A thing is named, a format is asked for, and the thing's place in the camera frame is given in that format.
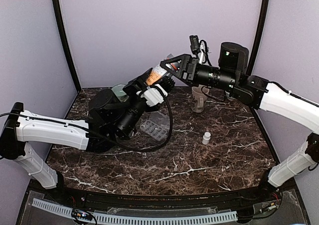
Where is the small white pill bottle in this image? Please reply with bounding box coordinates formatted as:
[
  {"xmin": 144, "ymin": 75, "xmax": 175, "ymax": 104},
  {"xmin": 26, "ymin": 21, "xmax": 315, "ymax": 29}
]
[{"xmin": 202, "ymin": 132, "xmax": 211, "ymax": 145}]

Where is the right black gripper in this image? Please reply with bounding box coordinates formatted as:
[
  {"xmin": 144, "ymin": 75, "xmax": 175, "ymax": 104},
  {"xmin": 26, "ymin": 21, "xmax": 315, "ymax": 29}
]
[{"xmin": 160, "ymin": 53, "xmax": 237, "ymax": 91}]

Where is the right black frame post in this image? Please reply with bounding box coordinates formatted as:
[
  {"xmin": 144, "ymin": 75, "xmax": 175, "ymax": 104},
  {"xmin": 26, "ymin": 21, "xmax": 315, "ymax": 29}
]
[{"xmin": 247, "ymin": 0, "xmax": 269, "ymax": 74}]

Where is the orange pill bottle grey cap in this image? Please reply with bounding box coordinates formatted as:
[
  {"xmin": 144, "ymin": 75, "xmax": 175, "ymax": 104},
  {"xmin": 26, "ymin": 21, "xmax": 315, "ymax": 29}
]
[{"xmin": 146, "ymin": 64, "xmax": 167, "ymax": 86}]

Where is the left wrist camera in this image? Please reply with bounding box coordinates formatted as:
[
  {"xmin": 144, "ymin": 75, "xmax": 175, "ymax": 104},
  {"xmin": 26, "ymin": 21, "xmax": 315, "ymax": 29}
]
[{"xmin": 136, "ymin": 76, "xmax": 175, "ymax": 107}]

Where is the white slotted cable duct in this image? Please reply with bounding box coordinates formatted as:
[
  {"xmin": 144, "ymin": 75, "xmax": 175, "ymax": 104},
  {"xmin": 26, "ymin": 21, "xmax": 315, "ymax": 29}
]
[{"xmin": 31, "ymin": 198, "xmax": 238, "ymax": 225}]

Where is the green ceramic bowl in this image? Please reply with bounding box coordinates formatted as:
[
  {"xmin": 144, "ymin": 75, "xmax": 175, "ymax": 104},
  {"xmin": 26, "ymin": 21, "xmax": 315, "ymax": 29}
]
[{"xmin": 111, "ymin": 84, "xmax": 129, "ymax": 102}]

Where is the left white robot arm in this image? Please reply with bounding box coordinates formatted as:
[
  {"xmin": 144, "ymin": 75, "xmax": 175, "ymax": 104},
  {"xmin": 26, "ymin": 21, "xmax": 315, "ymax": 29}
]
[{"xmin": 0, "ymin": 69, "xmax": 153, "ymax": 203}]

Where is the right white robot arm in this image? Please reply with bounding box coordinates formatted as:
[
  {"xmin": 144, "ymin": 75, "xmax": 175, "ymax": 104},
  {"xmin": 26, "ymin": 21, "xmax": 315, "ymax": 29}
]
[{"xmin": 160, "ymin": 42, "xmax": 319, "ymax": 202}]

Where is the clear plastic pill organizer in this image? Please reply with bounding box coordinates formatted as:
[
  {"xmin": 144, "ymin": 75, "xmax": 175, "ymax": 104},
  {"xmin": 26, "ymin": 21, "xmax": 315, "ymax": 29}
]
[{"xmin": 140, "ymin": 111, "xmax": 169, "ymax": 141}]

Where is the left black frame post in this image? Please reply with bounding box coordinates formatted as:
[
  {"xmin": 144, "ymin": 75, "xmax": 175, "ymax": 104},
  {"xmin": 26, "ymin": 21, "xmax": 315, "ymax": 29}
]
[{"xmin": 52, "ymin": 0, "xmax": 82, "ymax": 93}]

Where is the beige ceramic mug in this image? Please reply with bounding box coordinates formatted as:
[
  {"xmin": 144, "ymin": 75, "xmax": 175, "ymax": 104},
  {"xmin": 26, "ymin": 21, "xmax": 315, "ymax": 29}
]
[{"xmin": 192, "ymin": 85, "xmax": 209, "ymax": 113}]

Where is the black frame post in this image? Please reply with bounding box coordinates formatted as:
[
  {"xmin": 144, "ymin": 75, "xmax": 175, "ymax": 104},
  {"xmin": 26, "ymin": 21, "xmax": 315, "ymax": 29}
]
[
  {"xmin": 247, "ymin": 0, "xmax": 269, "ymax": 74},
  {"xmin": 52, "ymin": 0, "xmax": 82, "ymax": 93}
]

